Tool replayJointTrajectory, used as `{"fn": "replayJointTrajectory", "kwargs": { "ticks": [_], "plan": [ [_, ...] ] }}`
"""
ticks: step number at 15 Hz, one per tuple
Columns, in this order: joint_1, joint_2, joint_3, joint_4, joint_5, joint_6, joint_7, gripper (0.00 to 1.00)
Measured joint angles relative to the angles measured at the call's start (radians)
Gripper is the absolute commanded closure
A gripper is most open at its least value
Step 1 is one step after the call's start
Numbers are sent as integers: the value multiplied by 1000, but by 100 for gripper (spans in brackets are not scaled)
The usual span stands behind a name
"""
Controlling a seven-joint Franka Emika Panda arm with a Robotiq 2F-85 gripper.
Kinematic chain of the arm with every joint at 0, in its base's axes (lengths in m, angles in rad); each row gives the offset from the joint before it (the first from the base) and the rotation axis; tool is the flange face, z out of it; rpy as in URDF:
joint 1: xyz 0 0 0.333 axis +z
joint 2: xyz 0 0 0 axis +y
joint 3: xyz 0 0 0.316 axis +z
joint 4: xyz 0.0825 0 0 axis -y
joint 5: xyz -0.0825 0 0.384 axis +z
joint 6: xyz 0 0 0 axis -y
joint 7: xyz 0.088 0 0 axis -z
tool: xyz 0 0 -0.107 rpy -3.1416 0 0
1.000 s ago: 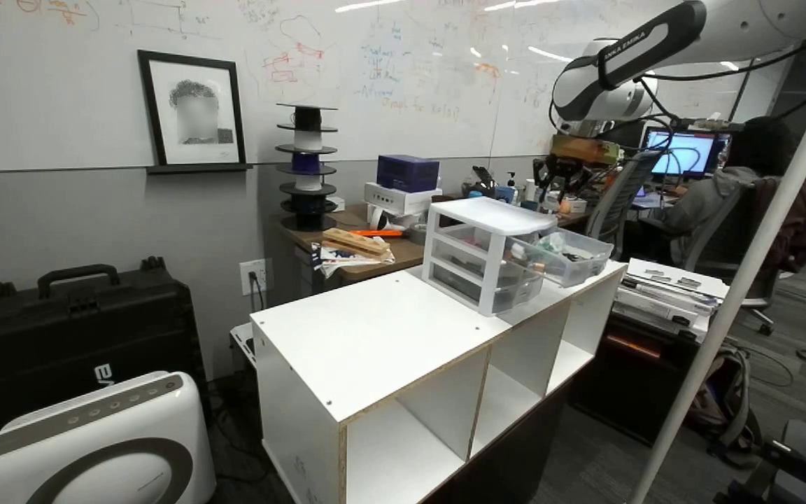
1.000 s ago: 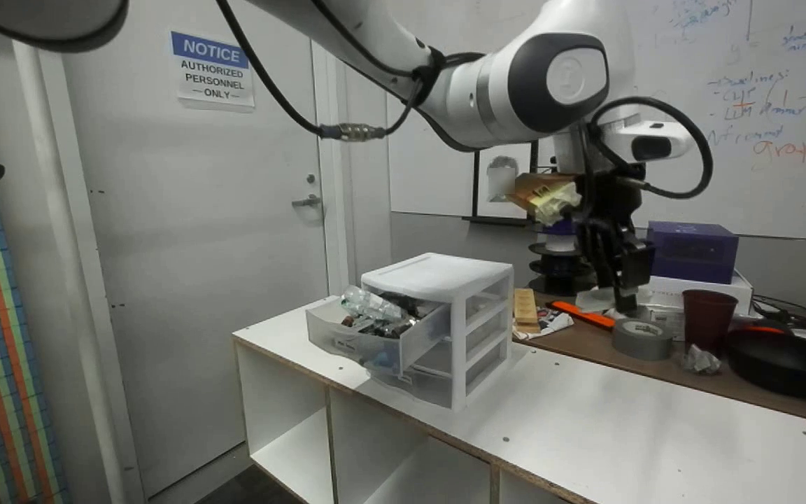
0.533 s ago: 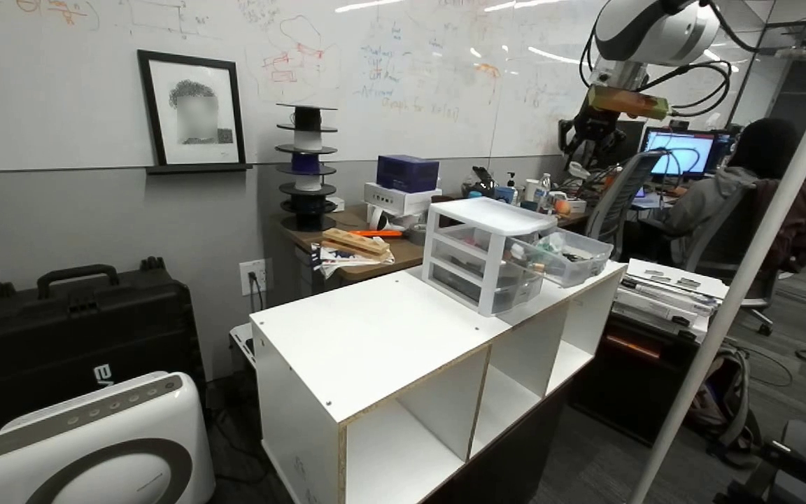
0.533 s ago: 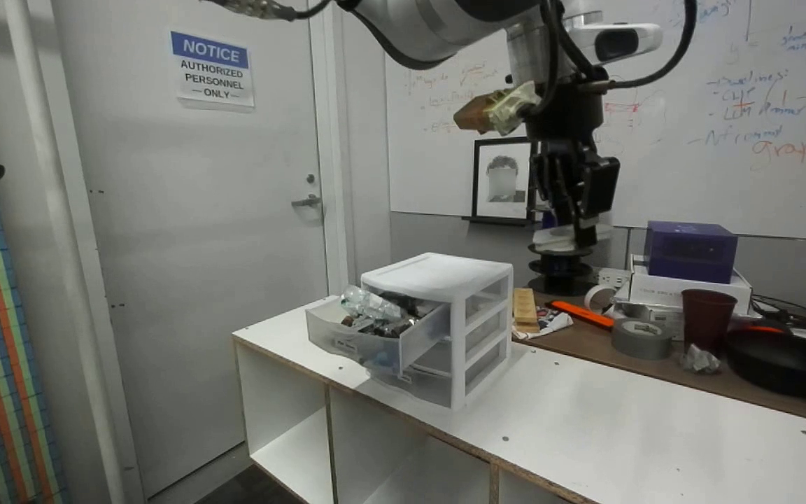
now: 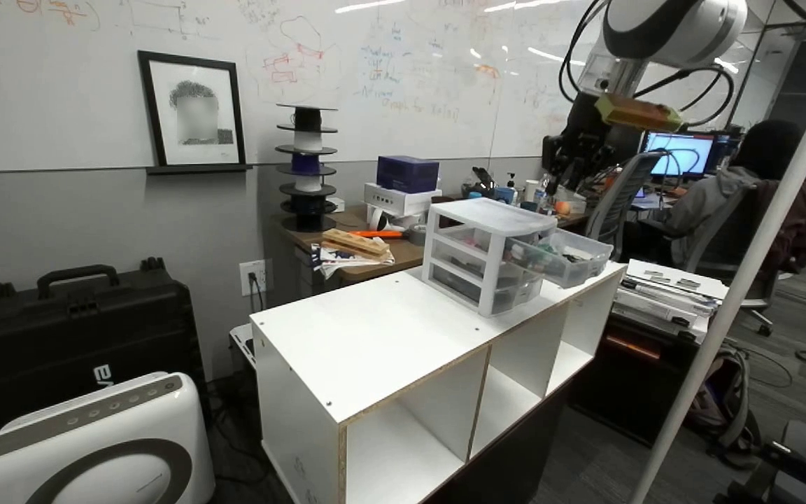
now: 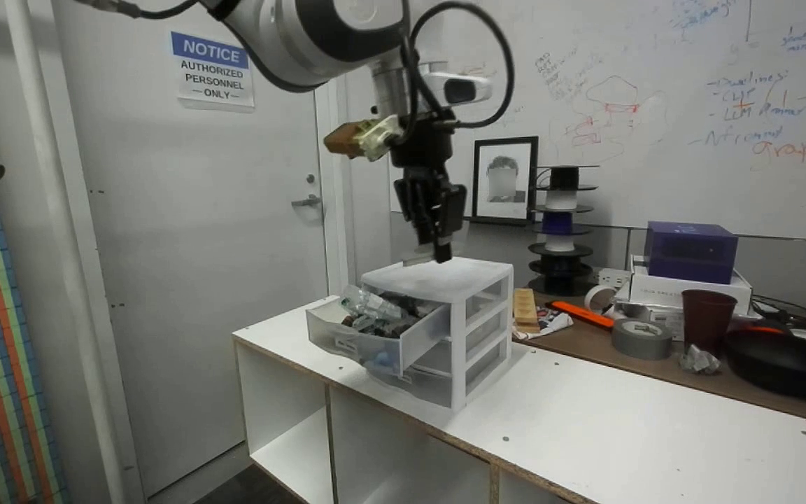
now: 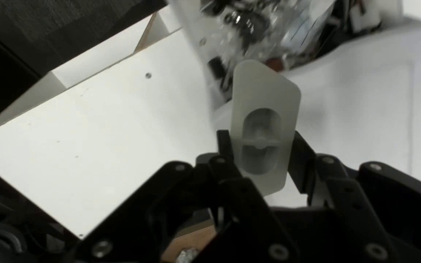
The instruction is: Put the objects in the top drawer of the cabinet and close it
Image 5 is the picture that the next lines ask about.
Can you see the white wall outlet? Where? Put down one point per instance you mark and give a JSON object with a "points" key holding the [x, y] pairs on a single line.
{"points": [[254, 274]]}

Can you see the office chair with jacket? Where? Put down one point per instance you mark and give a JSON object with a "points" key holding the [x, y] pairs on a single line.
{"points": [[756, 313]]}

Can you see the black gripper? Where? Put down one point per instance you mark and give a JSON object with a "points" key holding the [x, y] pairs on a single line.
{"points": [[584, 135]]}

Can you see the purple box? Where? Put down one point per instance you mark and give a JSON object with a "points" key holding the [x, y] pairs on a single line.
{"points": [[406, 170]]}

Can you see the white paper sheet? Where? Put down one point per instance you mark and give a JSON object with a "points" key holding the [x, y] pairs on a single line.
{"points": [[336, 263]]}

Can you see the white air purifier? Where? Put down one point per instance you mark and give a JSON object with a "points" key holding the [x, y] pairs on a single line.
{"points": [[96, 436]]}

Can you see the lit computer monitor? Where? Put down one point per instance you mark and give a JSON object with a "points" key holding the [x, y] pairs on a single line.
{"points": [[678, 154]]}

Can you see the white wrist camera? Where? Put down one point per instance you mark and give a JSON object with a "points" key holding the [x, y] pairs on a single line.
{"points": [[601, 72]]}

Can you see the white PVC pole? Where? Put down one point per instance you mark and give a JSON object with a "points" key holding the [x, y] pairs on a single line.
{"points": [[749, 270]]}

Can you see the white keyboards pile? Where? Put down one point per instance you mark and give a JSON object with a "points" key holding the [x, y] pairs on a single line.
{"points": [[671, 282]]}

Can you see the stacked filament spools tower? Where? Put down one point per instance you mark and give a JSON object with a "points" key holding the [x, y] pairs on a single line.
{"points": [[306, 163]]}

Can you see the black low cabinet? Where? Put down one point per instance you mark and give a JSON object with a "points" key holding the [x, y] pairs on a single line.
{"points": [[636, 372]]}

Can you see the translucent plastic drawer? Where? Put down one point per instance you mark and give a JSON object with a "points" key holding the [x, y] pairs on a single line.
{"points": [[454, 282], [461, 263]]}

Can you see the grey office chair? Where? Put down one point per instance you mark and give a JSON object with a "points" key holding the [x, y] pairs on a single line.
{"points": [[623, 200]]}

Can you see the light wooden block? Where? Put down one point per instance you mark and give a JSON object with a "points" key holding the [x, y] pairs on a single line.
{"points": [[356, 240]]}

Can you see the whiteboard with writing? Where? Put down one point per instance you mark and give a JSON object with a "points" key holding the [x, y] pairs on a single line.
{"points": [[329, 72]]}

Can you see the white power strip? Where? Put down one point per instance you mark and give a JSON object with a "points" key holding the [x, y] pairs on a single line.
{"points": [[241, 340]]}

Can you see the black hard carrying case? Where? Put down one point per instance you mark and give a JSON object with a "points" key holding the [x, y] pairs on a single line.
{"points": [[76, 337]]}

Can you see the orange utility knife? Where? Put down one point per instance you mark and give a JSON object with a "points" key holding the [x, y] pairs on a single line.
{"points": [[380, 233]]}

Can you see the white mini drawer cabinet frame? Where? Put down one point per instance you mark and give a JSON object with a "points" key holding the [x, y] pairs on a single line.
{"points": [[492, 214]]}

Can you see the seated person in grey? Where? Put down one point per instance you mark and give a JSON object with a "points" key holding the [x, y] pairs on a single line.
{"points": [[749, 197]]}

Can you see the white cardboard box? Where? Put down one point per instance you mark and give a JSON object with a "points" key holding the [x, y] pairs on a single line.
{"points": [[398, 200]]}

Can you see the brown wooden desk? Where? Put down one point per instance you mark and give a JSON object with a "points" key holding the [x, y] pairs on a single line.
{"points": [[392, 253]]}

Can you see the tan taped wrist block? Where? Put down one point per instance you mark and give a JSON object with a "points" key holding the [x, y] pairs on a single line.
{"points": [[636, 112]]}

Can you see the translucent drawer holding small parts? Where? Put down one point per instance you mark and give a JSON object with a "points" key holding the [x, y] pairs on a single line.
{"points": [[560, 253]]}

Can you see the white cubby shelf unit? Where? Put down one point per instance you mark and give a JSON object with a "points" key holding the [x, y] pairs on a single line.
{"points": [[377, 337]]}

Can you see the black framed portrait picture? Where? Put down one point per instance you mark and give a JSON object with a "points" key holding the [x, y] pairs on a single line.
{"points": [[194, 112]]}

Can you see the black floor device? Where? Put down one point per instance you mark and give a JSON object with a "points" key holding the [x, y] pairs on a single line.
{"points": [[797, 471]]}

